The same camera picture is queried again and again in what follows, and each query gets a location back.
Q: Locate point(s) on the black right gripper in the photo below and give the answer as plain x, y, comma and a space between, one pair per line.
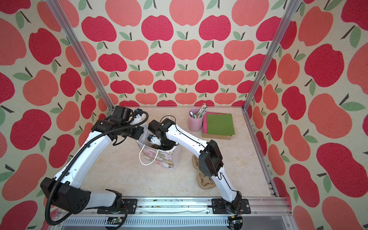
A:
161, 143

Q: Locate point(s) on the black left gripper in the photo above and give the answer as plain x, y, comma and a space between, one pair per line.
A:
138, 132

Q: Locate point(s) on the cartoon animal gift bag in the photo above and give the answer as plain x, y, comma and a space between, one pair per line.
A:
149, 154

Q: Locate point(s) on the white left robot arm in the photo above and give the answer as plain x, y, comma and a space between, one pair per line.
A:
64, 189

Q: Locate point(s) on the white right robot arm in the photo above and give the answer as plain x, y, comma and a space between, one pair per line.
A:
209, 159

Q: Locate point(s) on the pink utensil holder cup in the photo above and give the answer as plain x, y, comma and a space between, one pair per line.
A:
194, 124

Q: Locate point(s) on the cutlery in pink holder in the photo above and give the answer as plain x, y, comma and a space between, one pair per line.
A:
200, 112

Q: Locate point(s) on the green napkin stack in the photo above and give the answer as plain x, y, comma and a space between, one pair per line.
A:
220, 124

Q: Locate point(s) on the cardboard two-cup carrier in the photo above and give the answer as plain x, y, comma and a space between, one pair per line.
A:
204, 182

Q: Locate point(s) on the left aluminium frame post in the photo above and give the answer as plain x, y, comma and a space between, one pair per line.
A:
67, 28

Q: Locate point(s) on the aluminium frame post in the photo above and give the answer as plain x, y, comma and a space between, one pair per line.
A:
67, 28
275, 44

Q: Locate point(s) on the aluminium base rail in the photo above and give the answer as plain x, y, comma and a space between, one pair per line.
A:
185, 213

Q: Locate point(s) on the right aluminium frame post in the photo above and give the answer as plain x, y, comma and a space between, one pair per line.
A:
275, 44

